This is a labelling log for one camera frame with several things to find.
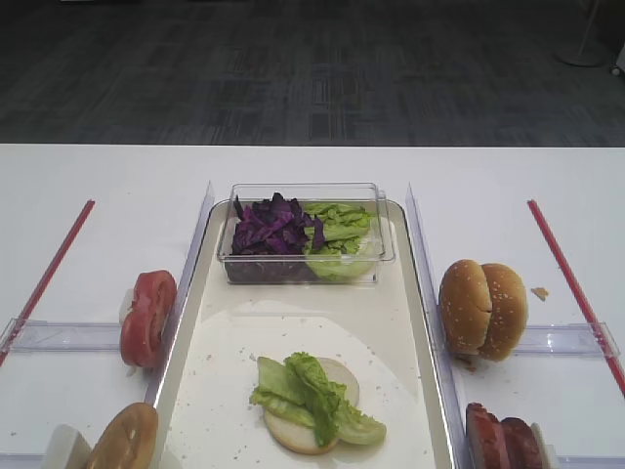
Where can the clear rail right lower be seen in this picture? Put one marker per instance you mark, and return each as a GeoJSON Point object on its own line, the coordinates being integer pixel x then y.
{"type": "Point", "coordinates": [591, 462]}

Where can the clear long divider left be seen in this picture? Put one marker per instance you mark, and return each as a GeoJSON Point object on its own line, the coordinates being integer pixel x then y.
{"type": "Point", "coordinates": [173, 330]}

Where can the red meat patty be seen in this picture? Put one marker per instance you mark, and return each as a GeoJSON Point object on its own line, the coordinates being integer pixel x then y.
{"type": "Point", "coordinates": [486, 437]}
{"type": "Point", "coordinates": [522, 447]}

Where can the clear plastic salad container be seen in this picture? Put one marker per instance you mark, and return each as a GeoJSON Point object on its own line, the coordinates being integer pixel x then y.
{"type": "Point", "coordinates": [293, 269]}

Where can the sesame bun inner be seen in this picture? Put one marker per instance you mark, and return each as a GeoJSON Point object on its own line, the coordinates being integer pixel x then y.
{"type": "Point", "coordinates": [509, 312]}

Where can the clear long divider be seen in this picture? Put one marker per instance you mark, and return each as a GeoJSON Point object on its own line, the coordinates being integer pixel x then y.
{"type": "Point", "coordinates": [173, 330]}
{"type": "Point", "coordinates": [457, 446]}

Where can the white pusher block meat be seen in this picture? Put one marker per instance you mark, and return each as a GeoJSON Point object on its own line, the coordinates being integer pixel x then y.
{"type": "Point", "coordinates": [547, 452]}

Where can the red strip left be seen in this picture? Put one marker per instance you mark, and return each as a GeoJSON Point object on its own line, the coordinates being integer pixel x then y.
{"type": "Point", "coordinates": [49, 278]}

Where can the clear rail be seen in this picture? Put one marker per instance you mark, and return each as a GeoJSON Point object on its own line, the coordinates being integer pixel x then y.
{"type": "Point", "coordinates": [591, 462]}
{"type": "Point", "coordinates": [585, 340]}
{"type": "Point", "coordinates": [34, 336]}

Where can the red meat patty right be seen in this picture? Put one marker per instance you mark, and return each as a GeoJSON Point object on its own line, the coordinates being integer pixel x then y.
{"type": "Point", "coordinates": [522, 447]}

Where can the green lettuce leaf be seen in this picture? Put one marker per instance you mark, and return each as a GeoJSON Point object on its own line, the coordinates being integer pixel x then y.
{"type": "Point", "coordinates": [310, 404]}

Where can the clear rail right upper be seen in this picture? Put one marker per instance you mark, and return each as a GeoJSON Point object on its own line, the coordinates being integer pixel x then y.
{"type": "Point", "coordinates": [585, 340]}

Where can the orange crumb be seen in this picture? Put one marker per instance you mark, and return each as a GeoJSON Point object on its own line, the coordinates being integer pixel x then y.
{"type": "Point", "coordinates": [540, 292]}

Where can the clear rail left upper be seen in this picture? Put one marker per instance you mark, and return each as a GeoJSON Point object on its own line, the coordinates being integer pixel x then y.
{"type": "Point", "coordinates": [34, 336]}

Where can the tomato slice stack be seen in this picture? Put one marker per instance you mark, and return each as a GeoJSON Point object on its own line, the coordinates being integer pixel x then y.
{"type": "Point", "coordinates": [141, 332]}

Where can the brown bun slice left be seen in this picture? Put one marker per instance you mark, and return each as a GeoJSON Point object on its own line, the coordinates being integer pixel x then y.
{"type": "Point", "coordinates": [128, 441]}

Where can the sesame bun outer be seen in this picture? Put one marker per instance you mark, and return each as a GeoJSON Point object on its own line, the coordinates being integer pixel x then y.
{"type": "Point", "coordinates": [465, 306]}

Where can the red meat patty left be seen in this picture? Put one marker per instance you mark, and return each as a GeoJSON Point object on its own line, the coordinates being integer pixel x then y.
{"type": "Point", "coordinates": [486, 437]}

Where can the white pusher block lower left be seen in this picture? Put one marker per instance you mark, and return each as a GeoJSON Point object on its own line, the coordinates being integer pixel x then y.
{"type": "Point", "coordinates": [67, 449]}

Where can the white pusher block tomato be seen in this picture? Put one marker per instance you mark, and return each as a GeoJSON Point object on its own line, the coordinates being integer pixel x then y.
{"type": "Point", "coordinates": [126, 305]}

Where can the purple cabbage pile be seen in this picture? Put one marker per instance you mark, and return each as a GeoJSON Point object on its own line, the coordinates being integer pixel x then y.
{"type": "Point", "coordinates": [275, 226]}

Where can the red strip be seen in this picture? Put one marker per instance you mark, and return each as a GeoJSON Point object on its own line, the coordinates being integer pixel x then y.
{"type": "Point", "coordinates": [576, 288]}
{"type": "Point", "coordinates": [49, 278]}

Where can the red strip right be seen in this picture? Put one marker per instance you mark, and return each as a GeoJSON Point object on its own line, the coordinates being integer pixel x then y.
{"type": "Point", "coordinates": [576, 288]}

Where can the sesame bun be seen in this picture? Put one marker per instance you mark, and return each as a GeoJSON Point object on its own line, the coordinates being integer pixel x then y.
{"type": "Point", "coordinates": [509, 312]}
{"type": "Point", "coordinates": [465, 306]}

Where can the metal tray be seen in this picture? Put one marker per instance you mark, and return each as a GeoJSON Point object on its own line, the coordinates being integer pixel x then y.
{"type": "Point", "coordinates": [377, 331]}

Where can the green lettuce pile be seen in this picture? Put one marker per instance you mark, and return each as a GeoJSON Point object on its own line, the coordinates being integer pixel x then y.
{"type": "Point", "coordinates": [349, 242]}

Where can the clear long divider right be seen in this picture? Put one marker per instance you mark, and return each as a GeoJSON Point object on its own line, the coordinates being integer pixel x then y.
{"type": "Point", "coordinates": [457, 446]}

